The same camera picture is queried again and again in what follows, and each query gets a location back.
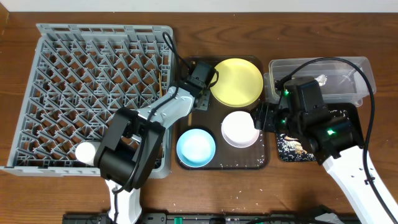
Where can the blue bowl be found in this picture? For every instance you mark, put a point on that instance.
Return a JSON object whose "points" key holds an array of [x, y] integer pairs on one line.
{"points": [[196, 148]]}

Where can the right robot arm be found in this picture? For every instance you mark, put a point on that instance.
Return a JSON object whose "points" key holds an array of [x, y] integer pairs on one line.
{"points": [[353, 171]]}

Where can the yellow round plate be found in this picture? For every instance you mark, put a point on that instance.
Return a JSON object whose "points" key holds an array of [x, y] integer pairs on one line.
{"points": [[238, 82]]}

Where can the black waste bin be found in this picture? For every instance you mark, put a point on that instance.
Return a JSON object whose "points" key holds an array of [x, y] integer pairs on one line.
{"points": [[328, 139]]}

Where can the white tissue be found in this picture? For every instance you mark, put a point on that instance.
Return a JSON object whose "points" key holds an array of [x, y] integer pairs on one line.
{"points": [[322, 79]]}

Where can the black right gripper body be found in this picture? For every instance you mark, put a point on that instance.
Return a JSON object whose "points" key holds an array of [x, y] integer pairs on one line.
{"points": [[265, 117]]}

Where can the pink bowl with rice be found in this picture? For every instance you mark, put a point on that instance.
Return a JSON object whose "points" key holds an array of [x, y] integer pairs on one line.
{"points": [[238, 129]]}

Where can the grey plastic dish rack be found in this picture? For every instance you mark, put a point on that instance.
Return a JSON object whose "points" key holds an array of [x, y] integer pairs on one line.
{"points": [[80, 76]]}

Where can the wooden chopstick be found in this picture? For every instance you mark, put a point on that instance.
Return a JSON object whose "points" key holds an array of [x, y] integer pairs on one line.
{"points": [[160, 85], [189, 123]]}

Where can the clear plastic waste bin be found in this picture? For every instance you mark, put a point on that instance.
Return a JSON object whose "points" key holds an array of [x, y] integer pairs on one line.
{"points": [[344, 84]]}

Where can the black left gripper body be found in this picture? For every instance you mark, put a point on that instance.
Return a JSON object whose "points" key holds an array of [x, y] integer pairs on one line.
{"points": [[203, 101]]}

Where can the white cup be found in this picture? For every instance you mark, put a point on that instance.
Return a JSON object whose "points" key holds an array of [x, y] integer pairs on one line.
{"points": [[85, 152]]}

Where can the rice and nutshell waste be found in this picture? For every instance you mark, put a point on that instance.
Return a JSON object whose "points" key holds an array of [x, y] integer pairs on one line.
{"points": [[289, 148]]}

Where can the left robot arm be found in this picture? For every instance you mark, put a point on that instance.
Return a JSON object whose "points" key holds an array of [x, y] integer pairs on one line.
{"points": [[127, 153]]}

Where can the dark brown serving tray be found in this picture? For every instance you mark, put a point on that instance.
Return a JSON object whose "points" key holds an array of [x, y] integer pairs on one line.
{"points": [[226, 157]]}

